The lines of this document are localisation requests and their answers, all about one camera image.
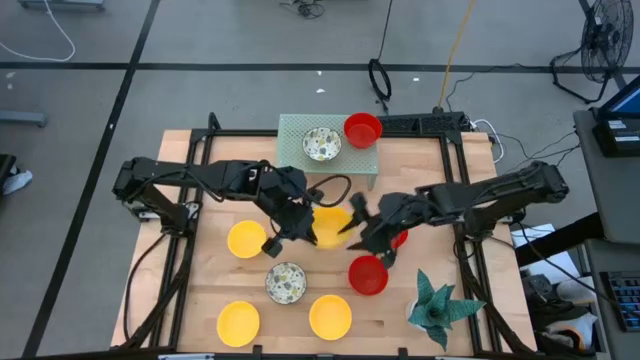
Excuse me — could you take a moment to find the black keyboard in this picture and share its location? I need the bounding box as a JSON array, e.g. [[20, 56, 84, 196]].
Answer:
[[599, 269, 640, 334]]

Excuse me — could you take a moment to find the person's shoe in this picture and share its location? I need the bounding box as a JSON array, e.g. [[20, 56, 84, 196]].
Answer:
[[0, 168, 34, 196]]

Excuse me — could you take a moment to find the green artificial plant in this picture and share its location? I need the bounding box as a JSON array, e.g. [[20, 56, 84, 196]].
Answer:
[[407, 268, 487, 353]]

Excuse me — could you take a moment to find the black aluminium table frame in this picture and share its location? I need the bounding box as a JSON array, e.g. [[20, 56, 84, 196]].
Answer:
[[112, 112, 539, 360]]

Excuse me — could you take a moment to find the white floor cable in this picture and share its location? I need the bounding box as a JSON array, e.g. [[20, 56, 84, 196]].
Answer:
[[0, 0, 77, 64]]

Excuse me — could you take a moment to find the black coiled cable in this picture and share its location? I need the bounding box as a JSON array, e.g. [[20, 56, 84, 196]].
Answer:
[[367, 0, 396, 115]]

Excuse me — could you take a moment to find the black device with labels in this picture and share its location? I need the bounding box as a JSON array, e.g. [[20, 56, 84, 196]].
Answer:
[[592, 117, 640, 159]]

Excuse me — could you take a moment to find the white power cable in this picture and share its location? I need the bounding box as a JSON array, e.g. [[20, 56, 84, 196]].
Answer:
[[472, 118, 506, 165]]

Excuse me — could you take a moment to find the grey metal base bar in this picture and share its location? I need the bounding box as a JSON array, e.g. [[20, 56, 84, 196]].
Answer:
[[18, 0, 106, 11], [0, 110, 49, 128]]

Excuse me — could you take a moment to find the black computer monitor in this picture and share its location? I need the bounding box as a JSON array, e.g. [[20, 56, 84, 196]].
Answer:
[[597, 74, 640, 121]]

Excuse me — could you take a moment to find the black perforated power box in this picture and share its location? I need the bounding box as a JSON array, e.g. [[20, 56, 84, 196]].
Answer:
[[377, 110, 471, 135]]

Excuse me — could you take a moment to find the black floor fan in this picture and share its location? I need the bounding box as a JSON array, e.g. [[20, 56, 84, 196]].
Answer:
[[549, 0, 635, 105]]

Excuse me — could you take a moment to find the white plant pot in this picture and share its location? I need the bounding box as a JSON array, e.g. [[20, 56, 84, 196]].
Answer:
[[404, 298, 426, 334]]

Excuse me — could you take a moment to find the yellow plastic mini bowl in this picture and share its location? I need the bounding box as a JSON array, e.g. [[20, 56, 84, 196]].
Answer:
[[308, 294, 353, 342], [215, 300, 262, 349], [226, 219, 268, 260], [310, 206, 355, 251]]

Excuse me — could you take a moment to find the pear-patterned ceramic bowl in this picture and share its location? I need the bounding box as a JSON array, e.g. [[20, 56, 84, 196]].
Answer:
[[264, 261, 308, 306], [301, 126, 344, 163]]

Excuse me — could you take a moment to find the grey desk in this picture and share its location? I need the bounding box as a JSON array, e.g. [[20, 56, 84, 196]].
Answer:
[[573, 107, 640, 246]]

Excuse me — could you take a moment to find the green perforated metal shelf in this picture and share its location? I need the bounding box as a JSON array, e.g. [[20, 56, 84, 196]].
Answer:
[[276, 113, 380, 191]]

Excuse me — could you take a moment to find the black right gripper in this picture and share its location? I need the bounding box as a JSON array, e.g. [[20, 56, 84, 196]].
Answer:
[[338, 191, 427, 271]]

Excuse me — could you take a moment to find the yellow extension cable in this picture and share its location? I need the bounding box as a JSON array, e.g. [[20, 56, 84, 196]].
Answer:
[[437, 0, 477, 109]]

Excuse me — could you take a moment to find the black tangled floor cable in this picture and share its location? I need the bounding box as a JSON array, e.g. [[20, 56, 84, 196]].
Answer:
[[279, 0, 326, 20]]

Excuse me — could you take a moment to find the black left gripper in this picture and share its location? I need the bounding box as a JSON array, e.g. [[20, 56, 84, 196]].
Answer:
[[256, 165, 320, 259]]

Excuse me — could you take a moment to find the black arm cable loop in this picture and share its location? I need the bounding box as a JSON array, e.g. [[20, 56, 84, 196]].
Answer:
[[307, 174, 353, 209]]

